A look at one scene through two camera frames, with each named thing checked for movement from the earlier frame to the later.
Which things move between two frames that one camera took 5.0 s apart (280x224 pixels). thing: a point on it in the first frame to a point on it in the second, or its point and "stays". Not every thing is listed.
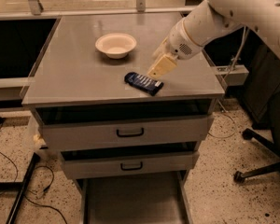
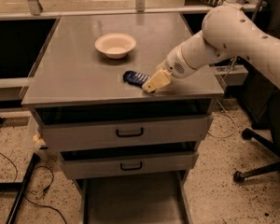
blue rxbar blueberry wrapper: x=144 y=83 stays
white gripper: x=181 y=41 to x=175 y=64
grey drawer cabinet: x=129 y=142 stays
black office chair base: x=279 y=145 stays
